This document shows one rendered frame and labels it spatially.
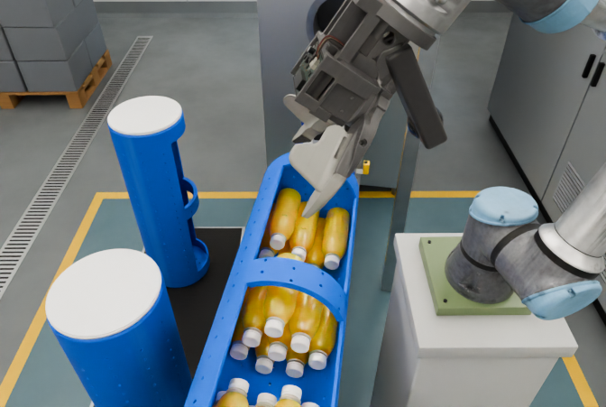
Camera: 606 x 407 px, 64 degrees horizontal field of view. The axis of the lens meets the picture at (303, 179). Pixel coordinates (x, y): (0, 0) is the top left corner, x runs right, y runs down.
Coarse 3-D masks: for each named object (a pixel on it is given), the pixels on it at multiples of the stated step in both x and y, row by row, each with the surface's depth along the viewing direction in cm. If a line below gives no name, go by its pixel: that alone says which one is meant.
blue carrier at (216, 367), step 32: (288, 160) 133; (352, 192) 141; (256, 224) 116; (352, 224) 127; (256, 256) 132; (352, 256) 120; (320, 288) 101; (224, 320) 96; (224, 352) 88; (192, 384) 90; (224, 384) 105; (256, 384) 110; (320, 384) 106
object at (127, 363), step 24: (168, 312) 128; (120, 336) 113; (144, 336) 119; (168, 336) 129; (72, 360) 120; (96, 360) 117; (120, 360) 118; (144, 360) 123; (168, 360) 132; (96, 384) 124; (120, 384) 125; (144, 384) 129; (168, 384) 137
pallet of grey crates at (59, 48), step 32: (0, 0) 336; (32, 0) 336; (64, 0) 361; (0, 32) 351; (32, 32) 351; (64, 32) 362; (96, 32) 420; (0, 64) 366; (32, 64) 366; (64, 64) 367; (96, 64) 421; (0, 96) 382
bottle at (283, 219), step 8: (280, 192) 136; (288, 192) 135; (296, 192) 136; (280, 200) 133; (288, 200) 133; (296, 200) 134; (280, 208) 130; (288, 208) 130; (296, 208) 132; (272, 216) 130; (280, 216) 128; (288, 216) 128; (296, 216) 131; (272, 224) 127; (280, 224) 126; (288, 224) 127; (272, 232) 126; (280, 232) 125; (288, 232) 126
